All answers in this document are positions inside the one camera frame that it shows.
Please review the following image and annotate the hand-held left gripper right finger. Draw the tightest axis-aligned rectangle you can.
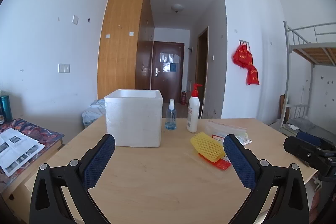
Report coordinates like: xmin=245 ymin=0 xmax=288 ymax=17
xmin=223 ymin=134 xmax=310 ymax=224

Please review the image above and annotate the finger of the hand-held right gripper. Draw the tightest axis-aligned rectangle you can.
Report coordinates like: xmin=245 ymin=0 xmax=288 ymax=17
xmin=283 ymin=136 xmax=336 ymax=170
xmin=296 ymin=132 xmax=335 ymax=150

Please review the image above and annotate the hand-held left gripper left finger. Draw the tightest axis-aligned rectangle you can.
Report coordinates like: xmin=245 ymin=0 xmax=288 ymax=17
xmin=29 ymin=133 xmax=116 ymax=224

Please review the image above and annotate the red packet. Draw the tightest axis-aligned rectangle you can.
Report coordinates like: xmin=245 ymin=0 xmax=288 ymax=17
xmin=197 ymin=152 xmax=233 ymax=170

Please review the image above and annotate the clear zip bag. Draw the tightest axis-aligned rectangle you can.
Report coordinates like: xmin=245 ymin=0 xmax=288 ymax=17
xmin=205 ymin=120 xmax=252 ymax=147

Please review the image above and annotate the yellow foam fruit net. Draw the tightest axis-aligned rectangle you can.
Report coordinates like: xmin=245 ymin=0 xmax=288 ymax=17
xmin=190 ymin=132 xmax=226 ymax=164

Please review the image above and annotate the white foam box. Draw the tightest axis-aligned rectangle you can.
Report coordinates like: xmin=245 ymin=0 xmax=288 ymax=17
xmin=104 ymin=89 xmax=163 ymax=148

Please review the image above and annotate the grey bedding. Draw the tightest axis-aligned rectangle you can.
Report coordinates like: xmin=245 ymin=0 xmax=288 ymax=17
xmin=287 ymin=118 xmax=328 ymax=136

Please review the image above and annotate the pale blue bedding pile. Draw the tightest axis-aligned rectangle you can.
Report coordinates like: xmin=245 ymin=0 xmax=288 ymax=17
xmin=82 ymin=98 xmax=107 ymax=130

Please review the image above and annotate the colourful printed desk mat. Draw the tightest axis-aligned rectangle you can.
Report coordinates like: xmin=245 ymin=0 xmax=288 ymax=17
xmin=0 ymin=118 xmax=65 ymax=177

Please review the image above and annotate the white pump lotion bottle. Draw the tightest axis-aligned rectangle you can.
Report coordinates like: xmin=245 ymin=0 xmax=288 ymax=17
xmin=186 ymin=84 xmax=203 ymax=133

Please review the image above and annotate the printed paper leaflet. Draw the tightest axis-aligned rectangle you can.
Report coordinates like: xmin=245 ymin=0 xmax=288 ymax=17
xmin=0 ymin=127 xmax=45 ymax=177

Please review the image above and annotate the clear blue spray bottle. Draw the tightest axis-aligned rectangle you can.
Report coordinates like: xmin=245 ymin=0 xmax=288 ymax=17
xmin=164 ymin=99 xmax=177 ymax=131

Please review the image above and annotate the metal bunk bed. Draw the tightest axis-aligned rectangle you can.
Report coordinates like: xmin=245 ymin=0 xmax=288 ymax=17
xmin=283 ymin=21 xmax=336 ymax=135

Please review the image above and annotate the light wood side desk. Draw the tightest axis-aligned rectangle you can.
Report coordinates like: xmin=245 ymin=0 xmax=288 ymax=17
xmin=3 ymin=135 xmax=66 ymax=224

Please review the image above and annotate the brown side door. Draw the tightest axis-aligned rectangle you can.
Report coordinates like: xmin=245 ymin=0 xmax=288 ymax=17
xmin=196 ymin=26 xmax=210 ymax=119

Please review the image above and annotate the dark brown entrance door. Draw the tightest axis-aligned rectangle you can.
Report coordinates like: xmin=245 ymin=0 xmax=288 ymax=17
xmin=151 ymin=41 xmax=185 ymax=105

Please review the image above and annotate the teal metal bottle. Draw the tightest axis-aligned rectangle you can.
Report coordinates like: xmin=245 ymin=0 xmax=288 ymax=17
xmin=0 ymin=95 xmax=13 ymax=122

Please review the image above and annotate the light wood wardrobe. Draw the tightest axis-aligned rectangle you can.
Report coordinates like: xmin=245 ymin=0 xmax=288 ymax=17
xmin=97 ymin=0 xmax=155 ymax=100

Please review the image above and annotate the red drawstring bag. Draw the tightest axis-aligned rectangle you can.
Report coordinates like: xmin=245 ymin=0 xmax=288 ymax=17
xmin=232 ymin=43 xmax=247 ymax=66
xmin=243 ymin=47 xmax=254 ymax=68
xmin=246 ymin=67 xmax=260 ymax=86

